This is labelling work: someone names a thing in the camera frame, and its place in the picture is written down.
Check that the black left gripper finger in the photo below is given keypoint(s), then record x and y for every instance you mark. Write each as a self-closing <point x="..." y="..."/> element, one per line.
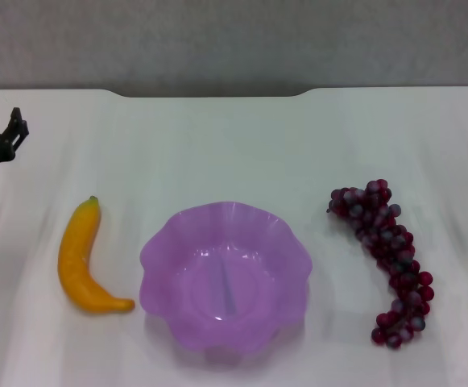
<point x="16" y="125"/>

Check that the yellow banana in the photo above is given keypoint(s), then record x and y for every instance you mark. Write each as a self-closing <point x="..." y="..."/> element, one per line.
<point x="76" y="250"/>

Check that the dark red grape bunch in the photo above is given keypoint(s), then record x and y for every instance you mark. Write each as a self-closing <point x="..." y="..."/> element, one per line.
<point x="382" y="234"/>

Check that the purple scalloped plastic bowl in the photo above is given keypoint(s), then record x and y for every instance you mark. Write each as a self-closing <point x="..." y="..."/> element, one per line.
<point x="201" y="282"/>

